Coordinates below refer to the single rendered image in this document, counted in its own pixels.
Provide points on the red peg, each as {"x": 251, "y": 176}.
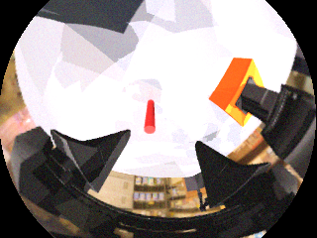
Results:
{"x": 150, "y": 117}

